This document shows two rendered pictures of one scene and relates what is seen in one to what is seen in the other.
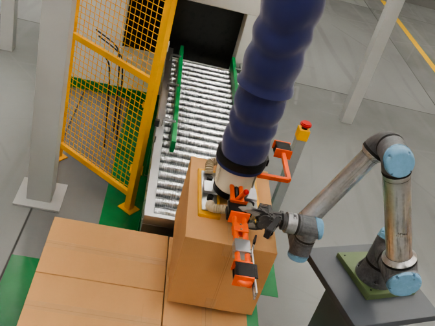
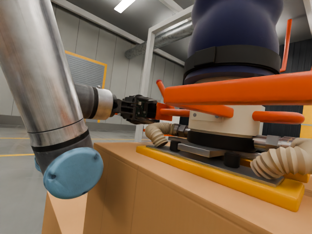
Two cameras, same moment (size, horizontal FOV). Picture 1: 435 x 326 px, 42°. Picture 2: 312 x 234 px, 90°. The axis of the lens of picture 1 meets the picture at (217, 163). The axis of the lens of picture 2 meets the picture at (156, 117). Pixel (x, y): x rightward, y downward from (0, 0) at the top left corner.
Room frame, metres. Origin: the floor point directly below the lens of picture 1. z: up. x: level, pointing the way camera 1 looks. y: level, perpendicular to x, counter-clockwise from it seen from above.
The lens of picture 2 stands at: (2.42, -0.46, 1.10)
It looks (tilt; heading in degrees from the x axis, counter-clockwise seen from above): 0 degrees down; 148
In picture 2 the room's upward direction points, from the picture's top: 7 degrees clockwise
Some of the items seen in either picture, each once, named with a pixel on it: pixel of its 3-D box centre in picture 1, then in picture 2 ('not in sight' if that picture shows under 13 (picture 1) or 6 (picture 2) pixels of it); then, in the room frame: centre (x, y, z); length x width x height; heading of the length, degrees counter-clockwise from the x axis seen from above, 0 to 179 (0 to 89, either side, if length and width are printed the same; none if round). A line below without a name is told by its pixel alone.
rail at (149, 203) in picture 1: (159, 122); not in sight; (3.52, 0.48, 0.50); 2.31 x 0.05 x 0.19; 10
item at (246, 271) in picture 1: (242, 273); not in sight; (1.57, -0.20, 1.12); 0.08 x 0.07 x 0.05; 11
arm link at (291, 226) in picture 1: (289, 222); (100, 103); (1.94, -0.36, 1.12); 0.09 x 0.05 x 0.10; 10
